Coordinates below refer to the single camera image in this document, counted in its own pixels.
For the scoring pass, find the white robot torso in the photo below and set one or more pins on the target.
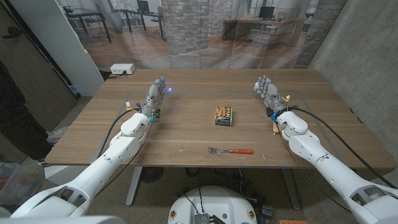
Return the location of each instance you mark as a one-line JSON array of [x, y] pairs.
[[214, 202]]

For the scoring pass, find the clear plastic bin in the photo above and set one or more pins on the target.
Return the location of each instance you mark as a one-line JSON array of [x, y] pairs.
[[18, 185]]

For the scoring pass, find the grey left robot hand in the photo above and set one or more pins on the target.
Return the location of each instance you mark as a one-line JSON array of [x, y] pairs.
[[154, 101]]

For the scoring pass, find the grey table leg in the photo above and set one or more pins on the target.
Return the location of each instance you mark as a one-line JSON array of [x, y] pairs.
[[133, 186], [291, 189]]

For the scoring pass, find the person in dark clothes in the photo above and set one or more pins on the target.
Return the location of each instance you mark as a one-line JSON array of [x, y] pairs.
[[15, 124]]

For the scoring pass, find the round black fan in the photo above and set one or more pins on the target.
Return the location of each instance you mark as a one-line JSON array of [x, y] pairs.
[[151, 174]]

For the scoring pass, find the white wall panel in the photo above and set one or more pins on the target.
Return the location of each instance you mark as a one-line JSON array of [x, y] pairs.
[[62, 46]]

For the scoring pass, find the white power strip box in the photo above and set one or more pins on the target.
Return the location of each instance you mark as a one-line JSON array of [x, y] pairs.
[[122, 68]]

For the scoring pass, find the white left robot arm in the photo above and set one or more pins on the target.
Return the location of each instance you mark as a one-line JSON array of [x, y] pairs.
[[121, 149]]

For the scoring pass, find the printed office backdrop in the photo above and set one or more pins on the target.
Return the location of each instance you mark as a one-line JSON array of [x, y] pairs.
[[186, 31]]

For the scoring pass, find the orange box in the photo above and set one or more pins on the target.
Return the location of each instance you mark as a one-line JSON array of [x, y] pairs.
[[292, 222]]

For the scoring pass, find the blue spam can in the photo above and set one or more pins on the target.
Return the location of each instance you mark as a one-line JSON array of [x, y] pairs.
[[223, 116]]

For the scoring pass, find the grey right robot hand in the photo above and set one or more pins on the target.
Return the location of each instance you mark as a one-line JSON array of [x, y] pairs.
[[272, 96]]

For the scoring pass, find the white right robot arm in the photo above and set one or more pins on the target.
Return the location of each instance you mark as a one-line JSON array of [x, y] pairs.
[[329, 168]]

